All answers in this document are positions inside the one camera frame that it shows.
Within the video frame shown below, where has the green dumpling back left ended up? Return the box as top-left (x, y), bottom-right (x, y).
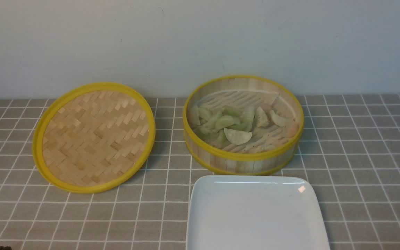
top-left (198, 107), bottom-right (213, 121)

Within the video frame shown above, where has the yellow rimmed bamboo steamer basket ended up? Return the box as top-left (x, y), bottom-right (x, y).
top-left (183, 75), bottom-right (305, 175)

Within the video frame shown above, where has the woven bamboo steamer lid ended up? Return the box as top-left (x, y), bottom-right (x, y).
top-left (32, 82), bottom-right (156, 193)

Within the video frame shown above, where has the white square plate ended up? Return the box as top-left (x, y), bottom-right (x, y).
top-left (186, 175), bottom-right (330, 250)

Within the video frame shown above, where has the green dumpling low left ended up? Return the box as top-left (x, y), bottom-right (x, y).
top-left (196, 126), bottom-right (218, 141)

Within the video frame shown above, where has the green dumpling right centre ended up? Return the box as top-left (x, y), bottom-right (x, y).
top-left (236, 106), bottom-right (255, 132)

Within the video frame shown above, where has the grey checked tablecloth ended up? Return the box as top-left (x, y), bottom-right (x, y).
top-left (0, 94), bottom-right (400, 250)

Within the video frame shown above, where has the pinkish dumpling far right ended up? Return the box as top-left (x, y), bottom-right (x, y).
top-left (285, 122), bottom-right (299, 138)

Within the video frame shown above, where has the white dumpling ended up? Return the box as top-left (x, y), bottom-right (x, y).
top-left (269, 110), bottom-right (295, 127)
top-left (255, 107), bottom-right (270, 127)

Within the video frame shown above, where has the pale front dumpling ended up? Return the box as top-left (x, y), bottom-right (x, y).
top-left (224, 128), bottom-right (253, 145)

